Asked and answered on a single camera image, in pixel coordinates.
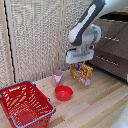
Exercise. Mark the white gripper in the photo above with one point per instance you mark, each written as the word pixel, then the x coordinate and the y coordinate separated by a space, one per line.
pixel 78 56

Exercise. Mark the yellow granola bars box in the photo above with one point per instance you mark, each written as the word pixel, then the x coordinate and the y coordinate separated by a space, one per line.
pixel 83 73

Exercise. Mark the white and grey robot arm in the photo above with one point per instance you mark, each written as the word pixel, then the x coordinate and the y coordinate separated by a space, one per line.
pixel 87 23

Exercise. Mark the pink plastic cup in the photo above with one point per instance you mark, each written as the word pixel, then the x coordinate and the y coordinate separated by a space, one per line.
pixel 57 78

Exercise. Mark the red plastic bowl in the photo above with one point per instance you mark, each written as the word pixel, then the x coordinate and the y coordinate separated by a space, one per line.
pixel 63 93

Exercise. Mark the dark wooden drawer cabinet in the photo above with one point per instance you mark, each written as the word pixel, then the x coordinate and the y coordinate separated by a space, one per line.
pixel 111 53

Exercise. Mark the beige woven screen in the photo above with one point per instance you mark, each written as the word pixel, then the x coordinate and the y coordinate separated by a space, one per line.
pixel 36 36

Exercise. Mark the red basket with blue rim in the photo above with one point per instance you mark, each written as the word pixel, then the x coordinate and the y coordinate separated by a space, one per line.
pixel 23 105

